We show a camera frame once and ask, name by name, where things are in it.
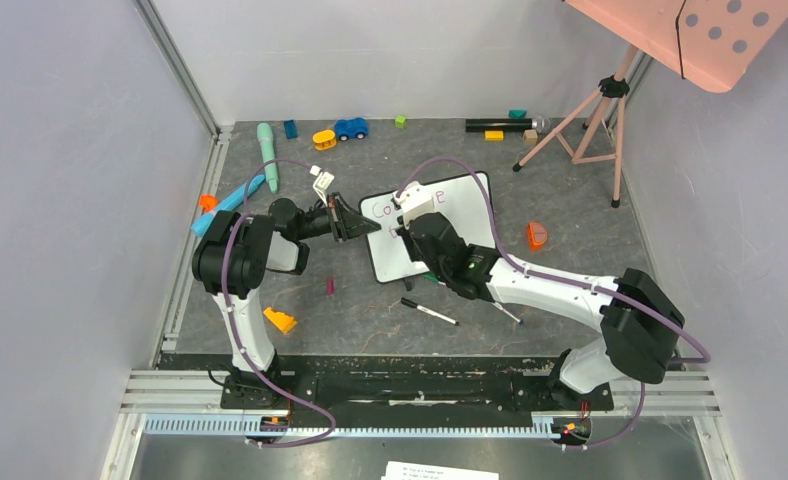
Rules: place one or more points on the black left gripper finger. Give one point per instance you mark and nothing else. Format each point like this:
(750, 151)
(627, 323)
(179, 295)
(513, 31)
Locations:
(350, 214)
(354, 228)

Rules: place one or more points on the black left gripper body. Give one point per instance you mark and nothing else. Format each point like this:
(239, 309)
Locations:
(336, 217)

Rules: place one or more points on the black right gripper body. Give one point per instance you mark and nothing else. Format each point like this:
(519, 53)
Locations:
(408, 229)

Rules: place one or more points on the white whiteboard black frame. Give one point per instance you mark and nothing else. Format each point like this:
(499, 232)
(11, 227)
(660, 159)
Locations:
(459, 198)

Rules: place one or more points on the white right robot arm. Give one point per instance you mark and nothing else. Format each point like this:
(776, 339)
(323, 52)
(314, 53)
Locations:
(636, 322)

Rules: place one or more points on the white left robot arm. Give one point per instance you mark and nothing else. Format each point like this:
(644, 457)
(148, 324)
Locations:
(231, 261)

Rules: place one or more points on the black whiteboard marker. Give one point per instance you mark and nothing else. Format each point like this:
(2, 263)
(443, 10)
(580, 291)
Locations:
(409, 303)

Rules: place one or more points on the blue whiteboard marker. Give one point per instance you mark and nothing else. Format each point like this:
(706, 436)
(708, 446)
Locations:
(508, 313)

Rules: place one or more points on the yellow orange oval toy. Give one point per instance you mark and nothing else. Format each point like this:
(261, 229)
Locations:
(324, 139)

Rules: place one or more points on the blue toy car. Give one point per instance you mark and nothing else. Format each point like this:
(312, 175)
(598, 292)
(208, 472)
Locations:
(355, 128)

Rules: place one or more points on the dark blue block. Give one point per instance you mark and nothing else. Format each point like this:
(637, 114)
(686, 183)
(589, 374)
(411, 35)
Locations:
(290, 129)

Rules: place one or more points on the mint green toy crayon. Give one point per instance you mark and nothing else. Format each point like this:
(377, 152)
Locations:
(265, 137)

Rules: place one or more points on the blue toy crayon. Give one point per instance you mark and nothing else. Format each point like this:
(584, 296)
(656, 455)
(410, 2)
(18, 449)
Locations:
(229, 203)

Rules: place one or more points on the orange semicircle toy piece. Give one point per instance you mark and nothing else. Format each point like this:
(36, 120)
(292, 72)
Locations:
(537, 236)

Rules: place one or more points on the yellow rectangular block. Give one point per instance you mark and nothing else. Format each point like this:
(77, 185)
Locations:
(494, 135)

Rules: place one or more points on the orange wedge block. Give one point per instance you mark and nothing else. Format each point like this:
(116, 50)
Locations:
(284, 322)

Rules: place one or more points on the black cylinder tube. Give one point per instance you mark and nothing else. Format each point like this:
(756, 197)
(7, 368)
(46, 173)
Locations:
(500, 124)

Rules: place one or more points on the small orange toy piece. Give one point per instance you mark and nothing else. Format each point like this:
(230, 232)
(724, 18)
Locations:
(208, 202)

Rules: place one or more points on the beige wooden cube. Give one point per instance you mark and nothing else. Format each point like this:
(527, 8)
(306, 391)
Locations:
(531, 137)

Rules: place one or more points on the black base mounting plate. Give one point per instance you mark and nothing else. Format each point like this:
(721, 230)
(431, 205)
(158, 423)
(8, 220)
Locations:
(398, 392)

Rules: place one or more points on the white printed paper sheet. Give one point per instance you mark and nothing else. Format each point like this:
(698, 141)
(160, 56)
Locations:
(411, 471)

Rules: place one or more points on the pink music stand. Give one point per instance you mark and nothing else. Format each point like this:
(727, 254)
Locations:
(707, 43)

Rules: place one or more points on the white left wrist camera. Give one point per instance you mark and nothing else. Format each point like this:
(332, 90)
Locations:
(322, 181)

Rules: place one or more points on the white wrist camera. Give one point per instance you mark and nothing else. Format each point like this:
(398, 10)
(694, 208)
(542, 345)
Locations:
(414, 201)
(322, 181)

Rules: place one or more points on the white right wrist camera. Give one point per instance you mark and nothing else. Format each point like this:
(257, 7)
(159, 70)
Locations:
(414, 201)

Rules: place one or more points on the white slotted cable duct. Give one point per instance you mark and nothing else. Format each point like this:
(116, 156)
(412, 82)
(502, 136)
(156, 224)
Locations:
(255, 427)

